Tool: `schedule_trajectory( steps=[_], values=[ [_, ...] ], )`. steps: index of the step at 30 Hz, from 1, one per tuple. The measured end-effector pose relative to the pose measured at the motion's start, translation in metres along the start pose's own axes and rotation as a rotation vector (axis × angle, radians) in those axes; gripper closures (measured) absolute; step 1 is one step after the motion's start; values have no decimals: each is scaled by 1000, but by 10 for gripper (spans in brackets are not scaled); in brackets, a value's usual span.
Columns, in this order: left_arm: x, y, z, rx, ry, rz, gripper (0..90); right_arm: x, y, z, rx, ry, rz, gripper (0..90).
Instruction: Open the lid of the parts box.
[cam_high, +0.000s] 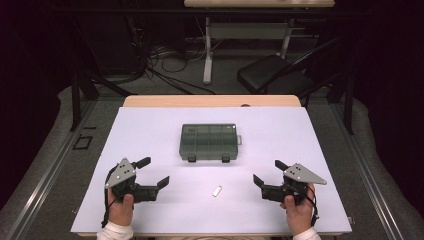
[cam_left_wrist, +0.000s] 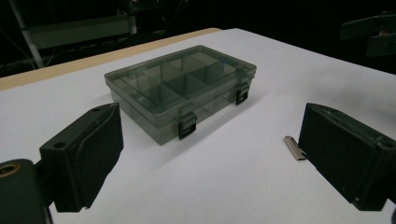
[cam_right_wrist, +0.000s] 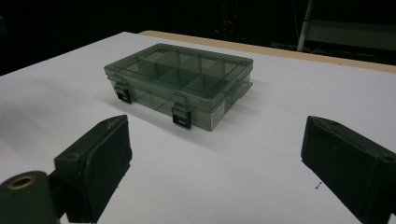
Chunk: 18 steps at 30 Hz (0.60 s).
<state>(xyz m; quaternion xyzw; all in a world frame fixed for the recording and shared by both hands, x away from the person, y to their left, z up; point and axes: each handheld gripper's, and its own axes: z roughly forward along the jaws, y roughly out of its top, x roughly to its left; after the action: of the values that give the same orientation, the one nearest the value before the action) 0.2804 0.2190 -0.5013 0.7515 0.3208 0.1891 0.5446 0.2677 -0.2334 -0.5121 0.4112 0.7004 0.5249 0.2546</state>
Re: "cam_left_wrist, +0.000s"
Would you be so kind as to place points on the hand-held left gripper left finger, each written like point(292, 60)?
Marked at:
point(84, 158)

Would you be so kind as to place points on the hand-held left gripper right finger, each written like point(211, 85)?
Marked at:
point(348, 158)

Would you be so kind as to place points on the small silver metal piece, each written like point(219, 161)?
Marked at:
point(293, 146)

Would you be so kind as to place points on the grey transparent organizer box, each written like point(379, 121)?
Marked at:
point(174, 90)

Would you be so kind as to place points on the white table cover sheet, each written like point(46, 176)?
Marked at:
point(218, 174)

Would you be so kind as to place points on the white metal frame desk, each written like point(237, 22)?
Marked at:
point(77, 31)

